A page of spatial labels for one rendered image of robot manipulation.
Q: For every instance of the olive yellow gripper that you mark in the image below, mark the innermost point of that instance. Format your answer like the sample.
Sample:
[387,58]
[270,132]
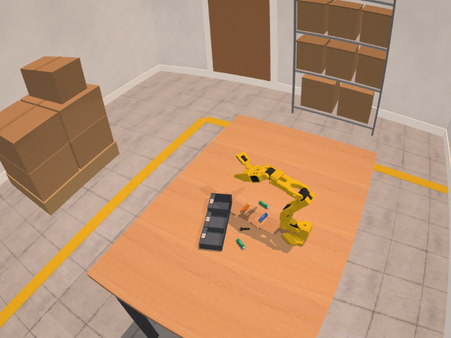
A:
[245,160]

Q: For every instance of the orange aa battery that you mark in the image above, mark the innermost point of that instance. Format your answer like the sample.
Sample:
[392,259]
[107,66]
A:
[245,207]

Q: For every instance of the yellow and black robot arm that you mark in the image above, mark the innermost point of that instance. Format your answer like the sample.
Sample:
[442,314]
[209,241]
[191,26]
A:
[302,198]

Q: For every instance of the blue aa battery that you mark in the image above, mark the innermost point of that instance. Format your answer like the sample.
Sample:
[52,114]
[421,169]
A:
[263,216]

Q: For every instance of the green aa battery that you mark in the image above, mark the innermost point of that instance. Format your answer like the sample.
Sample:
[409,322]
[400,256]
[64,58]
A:
[240,243]
[263,204]

